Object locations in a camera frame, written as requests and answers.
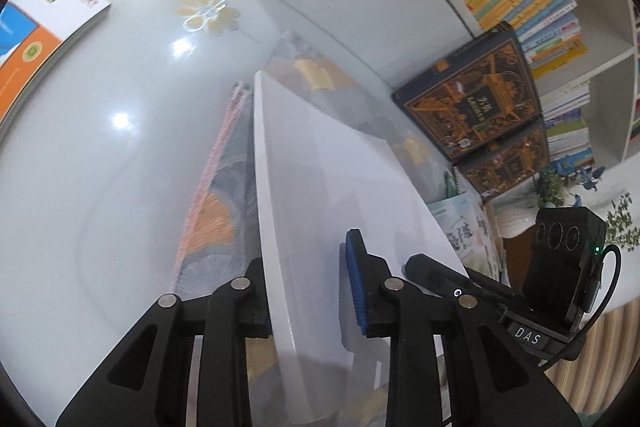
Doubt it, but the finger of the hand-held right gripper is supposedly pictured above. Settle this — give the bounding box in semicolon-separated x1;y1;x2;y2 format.
404;253;526;315

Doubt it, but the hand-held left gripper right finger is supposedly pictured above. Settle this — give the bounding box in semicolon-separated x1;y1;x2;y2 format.
339;229;583;427

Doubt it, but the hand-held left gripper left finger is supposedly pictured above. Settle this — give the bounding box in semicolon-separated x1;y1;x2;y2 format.
55;257;273;427

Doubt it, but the plain white cover book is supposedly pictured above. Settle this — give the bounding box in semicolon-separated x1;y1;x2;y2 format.
252;71;471;368

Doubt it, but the pale green and white book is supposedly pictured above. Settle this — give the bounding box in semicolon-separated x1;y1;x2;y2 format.
430;194;501;273

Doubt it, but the white ceramic vase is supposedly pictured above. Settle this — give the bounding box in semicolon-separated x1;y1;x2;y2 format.
495;202;541;239

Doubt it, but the green leafy sprig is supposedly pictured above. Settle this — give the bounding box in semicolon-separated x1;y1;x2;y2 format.
605;192;640;250

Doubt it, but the dark ornate gold hardcover book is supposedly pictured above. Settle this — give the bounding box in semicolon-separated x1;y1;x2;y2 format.
391;22;543;160
457;122;551;198

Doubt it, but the blue and orange book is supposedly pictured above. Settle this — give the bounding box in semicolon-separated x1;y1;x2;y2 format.
0;0;112;128

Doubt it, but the black cable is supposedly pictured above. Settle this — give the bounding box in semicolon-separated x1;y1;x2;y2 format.
542;244;623;370

